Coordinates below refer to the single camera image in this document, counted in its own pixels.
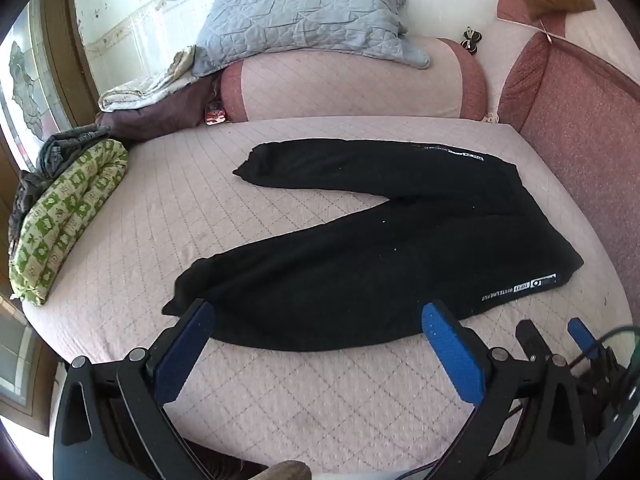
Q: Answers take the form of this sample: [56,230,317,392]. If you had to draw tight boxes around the wooden patterned glass door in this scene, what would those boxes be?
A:
[0,0,101,186]

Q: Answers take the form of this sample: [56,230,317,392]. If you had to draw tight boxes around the small black clip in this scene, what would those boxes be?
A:
[460,26,483,56]

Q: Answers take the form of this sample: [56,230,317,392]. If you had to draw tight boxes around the red packet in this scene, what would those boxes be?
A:
[204,100,228,126]

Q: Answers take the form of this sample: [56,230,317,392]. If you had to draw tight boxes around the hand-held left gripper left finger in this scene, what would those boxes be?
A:
[52,298,217,480]

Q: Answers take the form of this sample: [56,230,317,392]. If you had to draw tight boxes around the pink quilted mattress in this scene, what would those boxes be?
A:
[22,115,640,471]

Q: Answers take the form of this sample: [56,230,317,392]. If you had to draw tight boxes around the pink bolster cushion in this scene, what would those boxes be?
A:
[220,35,488,123]

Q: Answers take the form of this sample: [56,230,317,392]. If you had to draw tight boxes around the maroon cloth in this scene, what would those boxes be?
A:
[97,77,226,153]

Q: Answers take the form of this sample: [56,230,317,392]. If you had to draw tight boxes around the dark grey clothing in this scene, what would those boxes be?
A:
[7,125,113,266]

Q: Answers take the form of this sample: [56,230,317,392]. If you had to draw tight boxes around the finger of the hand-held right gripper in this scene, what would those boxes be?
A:
[515,317,553,363]
[566,317,608,366]

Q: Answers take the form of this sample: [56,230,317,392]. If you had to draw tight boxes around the dark green cable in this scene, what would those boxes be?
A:
[597,326,640,361]

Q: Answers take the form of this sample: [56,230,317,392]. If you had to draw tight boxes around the brown rounded object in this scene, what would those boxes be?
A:
[260,460,313,480]

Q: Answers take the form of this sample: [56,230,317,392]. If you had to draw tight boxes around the black pants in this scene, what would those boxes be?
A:
[162,137,585,353]

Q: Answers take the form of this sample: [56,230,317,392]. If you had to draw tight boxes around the grey quilted pillow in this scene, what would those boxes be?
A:
[191,0,432,78]

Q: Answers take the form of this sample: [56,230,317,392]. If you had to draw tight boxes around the green patterned quilt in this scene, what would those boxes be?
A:
[9,139,130,308]

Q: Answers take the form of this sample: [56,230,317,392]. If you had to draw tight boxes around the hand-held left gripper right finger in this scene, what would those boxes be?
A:
[421,300,588,480]

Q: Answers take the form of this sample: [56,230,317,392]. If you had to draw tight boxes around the pink backrest cover cloth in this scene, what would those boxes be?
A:
[496,0,640,81]

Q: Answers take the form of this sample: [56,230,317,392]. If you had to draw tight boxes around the white folded blanket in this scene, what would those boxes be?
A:
[97,45,223,113]

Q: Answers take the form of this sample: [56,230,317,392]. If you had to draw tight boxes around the red sofa backrest cushion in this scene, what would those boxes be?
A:
[497,32,640,311]

